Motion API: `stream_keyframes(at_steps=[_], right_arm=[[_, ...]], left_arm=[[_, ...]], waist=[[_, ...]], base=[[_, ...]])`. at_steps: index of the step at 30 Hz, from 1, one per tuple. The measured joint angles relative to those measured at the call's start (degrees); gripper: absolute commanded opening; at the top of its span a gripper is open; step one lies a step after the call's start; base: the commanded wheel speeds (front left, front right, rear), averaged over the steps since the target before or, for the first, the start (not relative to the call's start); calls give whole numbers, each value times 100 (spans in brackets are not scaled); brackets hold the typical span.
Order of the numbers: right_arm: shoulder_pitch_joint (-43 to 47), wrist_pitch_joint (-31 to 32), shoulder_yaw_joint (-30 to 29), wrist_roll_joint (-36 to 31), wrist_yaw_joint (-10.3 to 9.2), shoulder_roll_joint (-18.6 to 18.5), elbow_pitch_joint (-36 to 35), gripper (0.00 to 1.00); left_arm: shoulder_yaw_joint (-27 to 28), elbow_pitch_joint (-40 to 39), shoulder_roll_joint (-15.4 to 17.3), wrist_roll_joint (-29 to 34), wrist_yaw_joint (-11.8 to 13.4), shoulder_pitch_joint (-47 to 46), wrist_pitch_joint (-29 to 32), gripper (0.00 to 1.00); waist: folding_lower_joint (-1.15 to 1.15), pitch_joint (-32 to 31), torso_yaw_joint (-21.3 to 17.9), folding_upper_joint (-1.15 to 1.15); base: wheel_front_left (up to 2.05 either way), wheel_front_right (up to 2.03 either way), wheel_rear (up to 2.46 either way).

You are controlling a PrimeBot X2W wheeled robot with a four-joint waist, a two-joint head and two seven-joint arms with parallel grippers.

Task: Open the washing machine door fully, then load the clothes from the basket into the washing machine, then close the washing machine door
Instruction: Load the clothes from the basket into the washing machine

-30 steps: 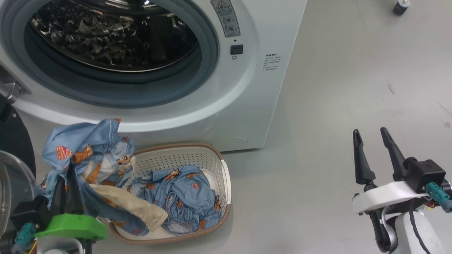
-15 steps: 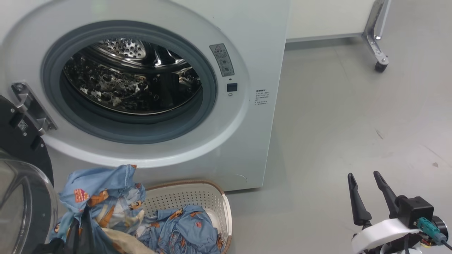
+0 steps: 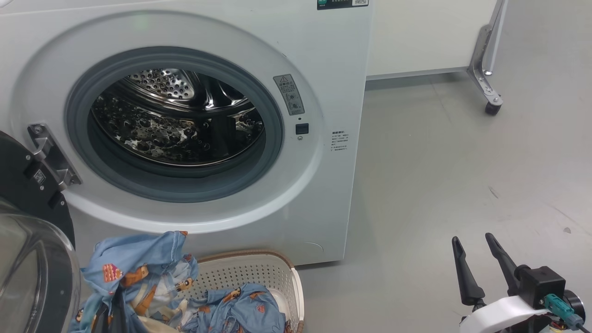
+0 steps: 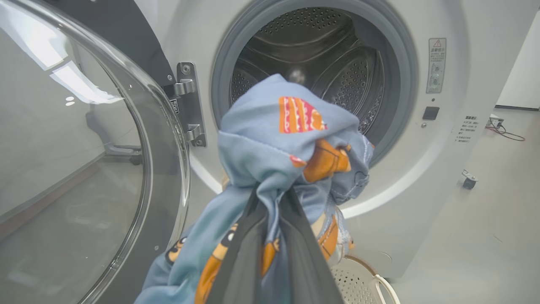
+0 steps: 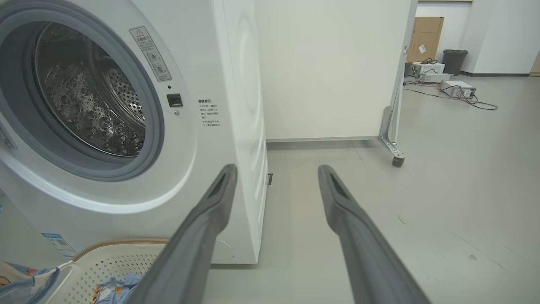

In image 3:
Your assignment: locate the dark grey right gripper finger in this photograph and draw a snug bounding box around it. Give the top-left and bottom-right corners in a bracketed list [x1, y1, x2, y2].
[452, 236, 486, 306]
[484, 233, 520, 296]

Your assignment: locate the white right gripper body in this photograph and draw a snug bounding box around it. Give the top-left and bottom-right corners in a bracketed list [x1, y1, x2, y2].
[459, 295, 563, 333]

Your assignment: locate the round glass washing machine door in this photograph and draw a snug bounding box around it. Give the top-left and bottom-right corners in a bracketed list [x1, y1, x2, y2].
[0, 131, 82, 333]

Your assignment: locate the cream perforated laundry basket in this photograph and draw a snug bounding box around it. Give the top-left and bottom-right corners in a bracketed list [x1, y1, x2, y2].
[134, 250, 305, 333]

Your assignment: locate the white front-load washing machine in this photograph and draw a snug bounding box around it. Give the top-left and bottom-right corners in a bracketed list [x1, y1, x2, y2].
[0, 0, 374, 267]

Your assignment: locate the metal partition leg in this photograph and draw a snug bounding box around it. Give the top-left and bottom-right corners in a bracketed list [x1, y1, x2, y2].
[467, 0, 509, 108]

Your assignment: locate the white partition panel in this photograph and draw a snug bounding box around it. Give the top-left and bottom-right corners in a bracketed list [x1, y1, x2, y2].
[366, 0, 499, 77]

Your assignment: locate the teal cable connector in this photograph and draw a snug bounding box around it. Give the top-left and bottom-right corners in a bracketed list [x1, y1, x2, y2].
[543, 293, 585, 327]

